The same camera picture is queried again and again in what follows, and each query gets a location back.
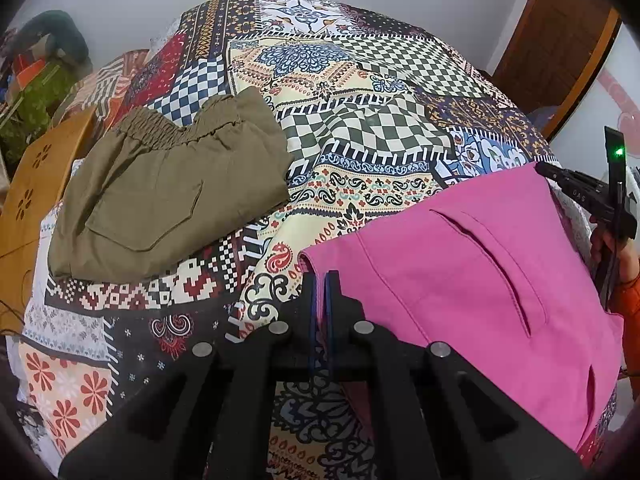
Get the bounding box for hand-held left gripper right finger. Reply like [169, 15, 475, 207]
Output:
[325, 270, 586, 480]

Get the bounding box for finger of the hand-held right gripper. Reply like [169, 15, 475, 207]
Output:
[535, 161, 608, 221]

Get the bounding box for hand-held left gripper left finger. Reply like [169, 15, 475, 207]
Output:
[59, 270, 321, 480]

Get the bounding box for pink pants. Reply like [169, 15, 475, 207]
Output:
[298, 162, 626, 453]

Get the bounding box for olive green pants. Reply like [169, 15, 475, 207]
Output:
[47, 86, 292, 281]

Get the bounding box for white heart-print sliding door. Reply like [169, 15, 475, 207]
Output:
[550, 25, 640, 201]

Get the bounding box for brown wooden door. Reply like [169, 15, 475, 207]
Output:
[492, 0, 621, 111]

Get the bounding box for patchwork printed bedspread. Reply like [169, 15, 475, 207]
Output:
[15, 0, 626, 480]

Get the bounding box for wooden lap tray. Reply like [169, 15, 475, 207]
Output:
[0, 107, 98, 336]

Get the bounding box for orange striped blanket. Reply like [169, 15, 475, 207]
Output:
[52, 49, 151, 126]

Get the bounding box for green bag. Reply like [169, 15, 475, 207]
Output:
[0, 60, 76, 146]

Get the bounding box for grey plush pillow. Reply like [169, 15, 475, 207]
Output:
[20, 10, 91, 66]

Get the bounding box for thin black cable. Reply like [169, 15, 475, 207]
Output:
[0, 260, 36, 336]

